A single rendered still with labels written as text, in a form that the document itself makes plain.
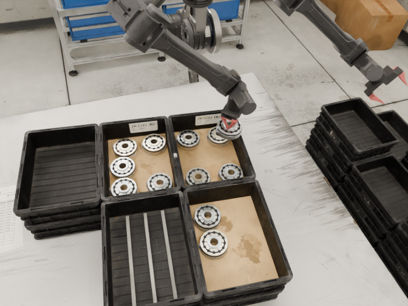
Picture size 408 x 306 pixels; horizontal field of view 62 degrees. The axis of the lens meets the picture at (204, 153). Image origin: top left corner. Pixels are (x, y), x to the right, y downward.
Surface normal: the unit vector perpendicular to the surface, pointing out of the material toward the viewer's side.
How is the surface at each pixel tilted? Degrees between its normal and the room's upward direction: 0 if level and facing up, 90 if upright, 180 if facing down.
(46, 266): 0
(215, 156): 0
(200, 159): 0
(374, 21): 90
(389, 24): 89
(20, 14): 90
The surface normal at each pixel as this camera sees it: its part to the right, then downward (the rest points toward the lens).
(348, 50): 0.28, 0.72
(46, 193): 0.05, -0.63
